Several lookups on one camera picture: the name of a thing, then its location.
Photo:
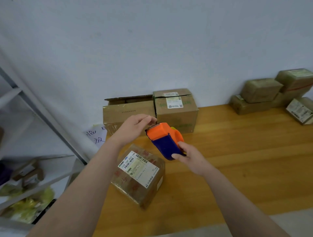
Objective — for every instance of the stack of cardboard boxes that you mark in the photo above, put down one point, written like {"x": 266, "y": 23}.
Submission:
{"x": 117, "y": 113}

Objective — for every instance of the small open-flap cardboard box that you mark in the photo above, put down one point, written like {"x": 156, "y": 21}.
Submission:
{"x": 261, "y": 90}

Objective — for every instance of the person's left hand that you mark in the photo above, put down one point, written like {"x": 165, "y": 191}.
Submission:
{"x": 131, "y": 128}

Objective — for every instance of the small open carton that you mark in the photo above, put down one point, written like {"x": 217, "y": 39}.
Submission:
{"x": 29, "y": 171}

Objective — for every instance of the person's right hand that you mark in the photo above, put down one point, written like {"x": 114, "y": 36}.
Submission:
{"x": 193, "y": 158}

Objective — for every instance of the black mobile phone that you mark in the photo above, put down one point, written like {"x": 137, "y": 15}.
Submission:
{"x": 44, "y": 211}

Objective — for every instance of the yellow plastic bag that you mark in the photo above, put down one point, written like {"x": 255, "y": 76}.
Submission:
{"x": 27, "y": 205}

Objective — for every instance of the person's right forearm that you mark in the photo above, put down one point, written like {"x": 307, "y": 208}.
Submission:
{"x": 242, "y": 207}

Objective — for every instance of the squat red-printed cardboard box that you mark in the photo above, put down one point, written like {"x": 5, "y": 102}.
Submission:
{"x": 296, "y": 78}

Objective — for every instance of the wooden table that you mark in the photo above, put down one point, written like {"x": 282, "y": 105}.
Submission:
{"x": 254, "y": 151}

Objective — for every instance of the box barcode label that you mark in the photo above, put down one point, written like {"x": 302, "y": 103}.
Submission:
{"x": 249, "y": 107}

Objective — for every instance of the blue orange tape dispenser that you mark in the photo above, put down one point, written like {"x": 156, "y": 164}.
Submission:
{"x": 166, "y": 139}

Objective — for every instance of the white paper wall sign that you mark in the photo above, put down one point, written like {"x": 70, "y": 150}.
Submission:
{"x": 97, "y": 135}

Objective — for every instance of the cube red-printed cardboard box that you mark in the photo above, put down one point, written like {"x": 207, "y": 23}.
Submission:
{"x": 139, "y": 190}

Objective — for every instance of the grey metal shelf rack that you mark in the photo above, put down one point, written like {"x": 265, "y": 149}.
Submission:
{"x": 29, "y": 102}

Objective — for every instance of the person's left forearm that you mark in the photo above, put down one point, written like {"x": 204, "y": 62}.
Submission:
{"x": 80, "y": 195}

